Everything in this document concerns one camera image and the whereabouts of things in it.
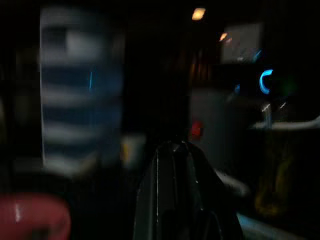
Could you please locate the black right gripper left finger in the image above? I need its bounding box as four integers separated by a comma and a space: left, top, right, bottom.
132, 141, 187, 240

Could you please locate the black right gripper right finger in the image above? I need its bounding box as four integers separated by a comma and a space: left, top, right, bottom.
183, 142, 245, 240

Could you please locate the white printed mug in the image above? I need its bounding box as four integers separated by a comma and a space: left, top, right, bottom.
120, 134, 148, 170

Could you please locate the yellow oil bottle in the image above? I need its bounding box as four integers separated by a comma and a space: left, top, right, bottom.
254, 129, 297, 220

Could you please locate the white stacked plastic container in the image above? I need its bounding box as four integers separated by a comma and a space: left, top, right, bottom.
37, 6, 125, 177

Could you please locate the pink plate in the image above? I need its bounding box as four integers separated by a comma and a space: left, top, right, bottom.
0, 192, 73, 240

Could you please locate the grey kettle with white handle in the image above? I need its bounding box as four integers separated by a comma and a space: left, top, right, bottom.
189, 87, 251, 198

